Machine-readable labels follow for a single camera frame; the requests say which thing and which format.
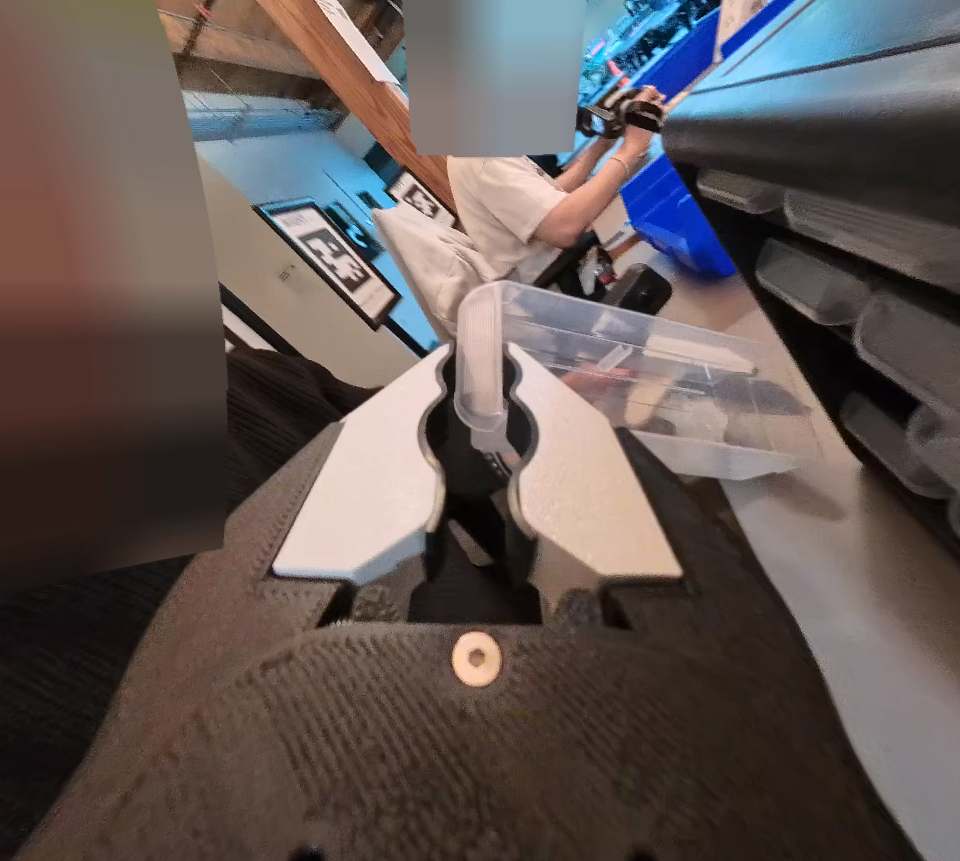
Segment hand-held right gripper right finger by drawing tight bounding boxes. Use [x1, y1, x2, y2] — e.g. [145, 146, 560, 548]
[504, 342, 685, 615]

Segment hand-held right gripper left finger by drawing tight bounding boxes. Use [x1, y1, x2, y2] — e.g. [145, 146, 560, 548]
[271, 342, 457, 588]

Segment clear plastic drawer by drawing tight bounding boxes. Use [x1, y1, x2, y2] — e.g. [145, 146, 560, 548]
[453, 279, 820, 483]

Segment black parts drawer cabinet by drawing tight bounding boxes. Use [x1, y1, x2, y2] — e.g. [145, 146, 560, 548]
[663, 0, 960, 547]

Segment black backpack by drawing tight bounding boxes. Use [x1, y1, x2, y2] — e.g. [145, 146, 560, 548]
[555, 231, 674, 316]

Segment black framed marker sign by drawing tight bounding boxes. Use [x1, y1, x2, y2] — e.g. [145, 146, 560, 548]
[253, 198, 402, 331]
[386, 169, 459, 232]

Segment rows of clear cabinet drawers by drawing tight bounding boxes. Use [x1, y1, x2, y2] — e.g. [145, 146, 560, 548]
[697, 167, 960, 540]

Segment wooden beam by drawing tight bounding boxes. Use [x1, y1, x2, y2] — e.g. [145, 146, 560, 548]
[168, 0, 460, 211]

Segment black video camera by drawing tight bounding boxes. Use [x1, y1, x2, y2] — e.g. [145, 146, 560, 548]
[577, 88, 666, 140]

